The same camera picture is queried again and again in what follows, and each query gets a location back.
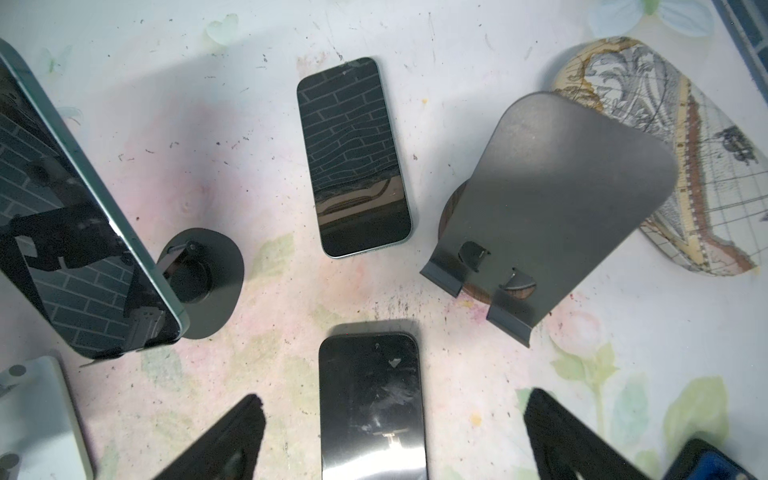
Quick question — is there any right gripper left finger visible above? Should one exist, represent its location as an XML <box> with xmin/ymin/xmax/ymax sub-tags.
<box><xmin>156</xmin><ymin>393</ymin><xmax>266</xmax><ymax>480</ymax></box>

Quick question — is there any white phone stand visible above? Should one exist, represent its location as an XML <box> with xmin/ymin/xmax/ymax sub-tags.
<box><xmin>1</xmin><ymin>356</ymin><xmax>94</xmax><ymax>479</ymax></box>

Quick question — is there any black round stand rear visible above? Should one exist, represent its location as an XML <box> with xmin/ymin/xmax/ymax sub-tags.
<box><xmin>158</xmin><ymin>228</ymin><xmax>244</xmax><ymax>340</ymax></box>

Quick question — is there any black phone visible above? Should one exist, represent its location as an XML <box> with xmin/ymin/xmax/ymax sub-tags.
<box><xmin>1</xmin><ymin>43</ymin><xmax>189</xmax><ymax>360</ymax></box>
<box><xmin>318</xmin><ymin>332</ymin><xmax>428</xmax><ymax>479</ymax></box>
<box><xmin>296</xmin><ymin>57</ymin><xmax>413</xmax><ymax>258</ymax></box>

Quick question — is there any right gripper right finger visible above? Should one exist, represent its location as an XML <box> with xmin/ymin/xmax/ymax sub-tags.
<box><xmin>523</xmin><ymin>388</ymin><xmax>646</xmax><ymax>479</ymax></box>

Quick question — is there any patterned shell stone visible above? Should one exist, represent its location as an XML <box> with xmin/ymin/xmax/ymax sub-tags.
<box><xmin>552</xmin><ymin>37</ymin><xmax>767</xmax><ymax>277</ymax></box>

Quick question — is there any blue stapler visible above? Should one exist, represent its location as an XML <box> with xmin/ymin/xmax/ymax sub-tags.
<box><xmin>663</xmin><ymin>438</ymin><xmax>756</xmax><ymax>480</ymax></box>

